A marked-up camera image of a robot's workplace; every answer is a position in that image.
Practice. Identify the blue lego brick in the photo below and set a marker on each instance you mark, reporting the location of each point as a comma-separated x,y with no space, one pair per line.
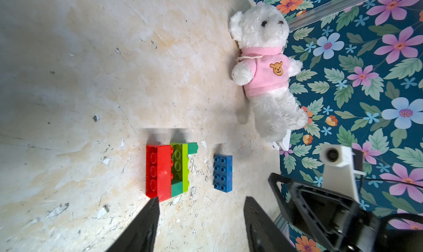
222,173

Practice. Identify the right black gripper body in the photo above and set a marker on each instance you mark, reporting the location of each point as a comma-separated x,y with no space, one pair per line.
333,220

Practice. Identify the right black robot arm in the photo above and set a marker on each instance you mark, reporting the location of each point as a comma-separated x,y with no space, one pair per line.
392,240

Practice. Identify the red lego brick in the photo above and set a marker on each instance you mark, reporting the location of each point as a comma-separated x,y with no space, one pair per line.
158,171

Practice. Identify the small green lego brick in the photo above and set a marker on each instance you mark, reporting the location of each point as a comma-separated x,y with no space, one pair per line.
176,188
192,148

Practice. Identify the lime green lego brick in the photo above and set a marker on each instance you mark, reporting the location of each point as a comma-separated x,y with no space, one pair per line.
180,164

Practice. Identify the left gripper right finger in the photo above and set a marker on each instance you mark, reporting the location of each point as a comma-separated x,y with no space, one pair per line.
262,233

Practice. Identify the white teddy bear pink shirt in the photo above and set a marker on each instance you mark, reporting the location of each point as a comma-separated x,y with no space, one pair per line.
263,70

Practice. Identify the white rectangular box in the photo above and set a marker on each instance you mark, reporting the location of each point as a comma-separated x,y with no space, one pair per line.
283,144

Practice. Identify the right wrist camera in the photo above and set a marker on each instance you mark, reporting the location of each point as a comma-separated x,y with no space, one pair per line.
341,165

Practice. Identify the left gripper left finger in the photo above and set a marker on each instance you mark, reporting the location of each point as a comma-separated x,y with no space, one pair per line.
140,234

